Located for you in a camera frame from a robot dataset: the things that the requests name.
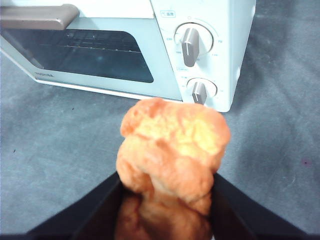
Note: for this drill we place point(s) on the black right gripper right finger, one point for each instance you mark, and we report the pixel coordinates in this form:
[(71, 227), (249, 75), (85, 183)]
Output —
[(245, 217)]

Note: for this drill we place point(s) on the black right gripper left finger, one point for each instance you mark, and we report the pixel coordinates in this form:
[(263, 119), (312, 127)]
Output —
[(82, 217)]

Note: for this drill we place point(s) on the golden twisted bread loaf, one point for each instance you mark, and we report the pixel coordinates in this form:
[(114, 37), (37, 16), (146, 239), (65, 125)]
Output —
[(172, 150)]

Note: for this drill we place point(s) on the oven timer knob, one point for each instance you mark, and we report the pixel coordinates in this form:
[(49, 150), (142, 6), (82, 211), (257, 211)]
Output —
[(200, 91)]

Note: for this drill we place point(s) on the white Toshiba toaster oven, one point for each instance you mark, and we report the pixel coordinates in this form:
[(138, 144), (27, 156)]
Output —
[(232, 50)]

